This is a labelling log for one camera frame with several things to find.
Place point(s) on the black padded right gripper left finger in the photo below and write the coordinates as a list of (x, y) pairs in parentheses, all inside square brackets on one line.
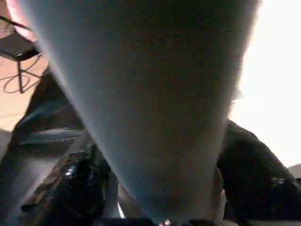
[(75, 188)]

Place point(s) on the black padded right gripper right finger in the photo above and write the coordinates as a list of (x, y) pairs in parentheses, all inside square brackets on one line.
[(258, 176)]

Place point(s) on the white plastic table top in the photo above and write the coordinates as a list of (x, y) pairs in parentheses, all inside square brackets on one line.
[(277, 82)]

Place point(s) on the white plastic table leg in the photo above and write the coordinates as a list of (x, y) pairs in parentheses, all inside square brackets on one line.
[(141, 94)]

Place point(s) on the black plastic mat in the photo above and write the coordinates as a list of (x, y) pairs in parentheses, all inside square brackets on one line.
[(47, 117)]

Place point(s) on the black metal stand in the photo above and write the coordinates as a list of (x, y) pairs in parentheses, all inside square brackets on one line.
[(18, 49)]

